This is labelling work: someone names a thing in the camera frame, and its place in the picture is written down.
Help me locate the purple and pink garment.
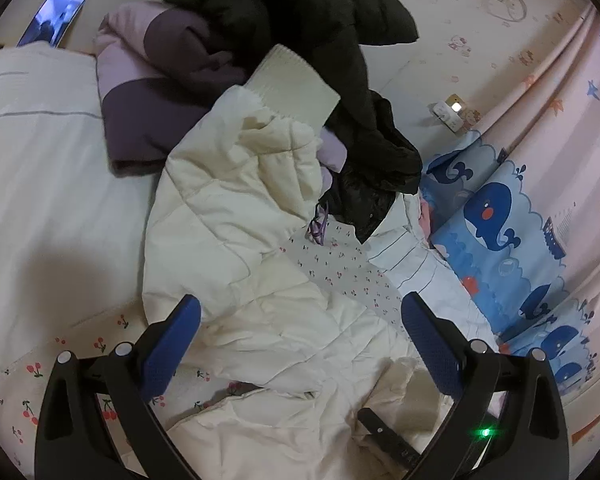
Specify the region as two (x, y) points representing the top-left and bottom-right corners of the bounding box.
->
(92, 1), (353, 178)

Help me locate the pink whale print curtain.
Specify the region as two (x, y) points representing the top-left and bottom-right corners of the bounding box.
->
(420, 2), (600, 461)

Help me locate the purple cord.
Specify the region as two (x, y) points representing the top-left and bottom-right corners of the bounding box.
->
(306, 204), (331, 246)

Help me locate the black puffer jacket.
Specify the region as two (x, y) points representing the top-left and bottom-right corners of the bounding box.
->
(139, 0), (423, 243)

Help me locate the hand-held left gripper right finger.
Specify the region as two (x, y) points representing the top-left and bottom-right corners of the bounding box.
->
(400, 291), (570, 480)

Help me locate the smartphone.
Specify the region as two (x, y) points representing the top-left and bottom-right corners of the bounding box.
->
(16, 0), (87, 49)

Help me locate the cherry print bed sheet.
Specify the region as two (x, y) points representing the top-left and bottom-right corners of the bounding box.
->
(0, 220), (411, 480)

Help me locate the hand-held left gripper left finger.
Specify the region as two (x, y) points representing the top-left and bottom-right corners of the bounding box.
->
(34, 294), (202, 480)

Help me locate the cream quilted jacket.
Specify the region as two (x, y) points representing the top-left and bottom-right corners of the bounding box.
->
(142, 44), (481, 480)

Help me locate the black flat tag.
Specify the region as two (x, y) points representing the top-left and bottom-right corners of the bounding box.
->
(356, 408), (418, 468)

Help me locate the white duvet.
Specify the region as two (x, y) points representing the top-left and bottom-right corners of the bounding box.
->
(0, 42), (166, 386)

